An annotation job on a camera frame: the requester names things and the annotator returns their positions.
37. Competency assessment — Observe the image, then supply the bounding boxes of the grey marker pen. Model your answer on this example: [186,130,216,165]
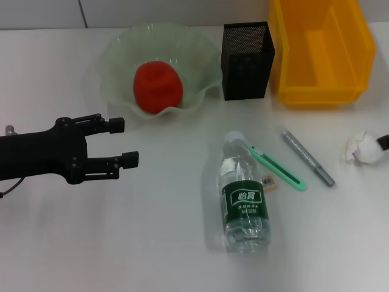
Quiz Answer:
[280,128,336,188]

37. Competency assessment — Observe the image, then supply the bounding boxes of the mint green utility knife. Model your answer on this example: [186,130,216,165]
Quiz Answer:
[245,145,308,193]

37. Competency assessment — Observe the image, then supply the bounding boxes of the black mesh pen holder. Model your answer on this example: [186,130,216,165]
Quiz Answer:
[221,21,277,102]

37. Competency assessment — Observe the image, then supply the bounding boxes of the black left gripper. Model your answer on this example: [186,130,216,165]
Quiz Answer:
[0,113,141,186]

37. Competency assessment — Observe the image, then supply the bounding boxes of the white paper ball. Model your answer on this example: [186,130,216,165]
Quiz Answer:
[339,130,385,167]

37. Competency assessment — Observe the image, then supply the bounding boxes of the red-orange round fruit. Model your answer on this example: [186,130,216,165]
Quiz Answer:
[133,60,184,115]

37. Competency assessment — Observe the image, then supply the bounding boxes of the yellow plastic storage bin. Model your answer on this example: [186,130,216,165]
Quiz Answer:
[268,0,377,108]

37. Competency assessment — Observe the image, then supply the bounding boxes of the green label water bottle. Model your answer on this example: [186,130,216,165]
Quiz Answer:
[221,130,272,255]

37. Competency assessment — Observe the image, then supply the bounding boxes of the beige eraser with barcode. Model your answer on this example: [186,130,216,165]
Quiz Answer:
[261,173,279,193]

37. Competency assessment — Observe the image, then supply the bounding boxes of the pale green wavy glass plate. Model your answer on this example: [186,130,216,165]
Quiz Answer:
[97,23,224,120]

